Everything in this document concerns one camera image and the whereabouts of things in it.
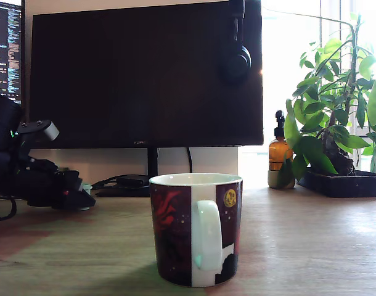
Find small black box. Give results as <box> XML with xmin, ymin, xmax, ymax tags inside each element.
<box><xmin>116</xmin><ymin>176</ymin><xmax>145</xmax><ymax>187</ymax></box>

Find green leafy plant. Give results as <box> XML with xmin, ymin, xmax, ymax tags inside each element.
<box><xmin>283</xmin><ymin>12</ymin><xmax>376</xmax><ymax>183</ymax></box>

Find black headphones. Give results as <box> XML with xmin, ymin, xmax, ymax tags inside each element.
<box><xmin>219</xmin><ymin>0</ymin><xmax>252</xmax><ymax>86</ymax></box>

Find screen showing code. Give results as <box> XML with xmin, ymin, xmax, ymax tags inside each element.
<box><xmin>0</xmin><ymin>0</ymin><xmax>25</xmax><ymax>104</ymax></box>

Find small grey ceramic cup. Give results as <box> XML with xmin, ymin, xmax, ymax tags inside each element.
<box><xmin>266</xmin><ymin>169</ymin><xmax>296</xmax><ymax>190</ymax></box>

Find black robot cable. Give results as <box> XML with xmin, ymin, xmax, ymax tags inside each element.
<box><xmin>0</xmin><ymin>191</ymin><xmax>18</xmax><ymax>221</ymax></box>

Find dark patterned mug white handle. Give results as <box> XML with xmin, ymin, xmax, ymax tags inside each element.
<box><xmin>148</xmin><ymin>172</ymin><xmax>243</xmax><ymax>289</ymax></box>

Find large black monitor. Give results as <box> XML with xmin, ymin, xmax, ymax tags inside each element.
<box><xmin>27</xmin><ymin>0</ymin><xmax>265</xmax><ymax>150</ymax></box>

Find mint green coffee capsule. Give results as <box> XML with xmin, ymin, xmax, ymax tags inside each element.
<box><xmin>77</xmin><ymin>183</ymin><xmax>93</xmax><ymax>212</ymax></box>

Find grey camera box on bracket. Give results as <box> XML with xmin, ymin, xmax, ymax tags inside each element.
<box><xmin>16</xmin><ymin>119</ymin><xmax>60</xmax><ymax>155</ymax></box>

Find black monitor stand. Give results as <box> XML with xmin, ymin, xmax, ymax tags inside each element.
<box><xmin>94</xmin><ymin>147</ymin><xmax>160</xmax><ymax>198</ymax></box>

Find amber pump bottle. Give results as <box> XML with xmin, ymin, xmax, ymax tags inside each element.
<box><xmin>268</xmin><ymin>109</ymin><xmax>295</xmax><ymax>172</ymax></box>

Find black plant tray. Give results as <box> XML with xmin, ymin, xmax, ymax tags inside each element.
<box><xmin>296</xmin><ymin>167</ymin><xmax>376</xmax><ymax>199</ymax></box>

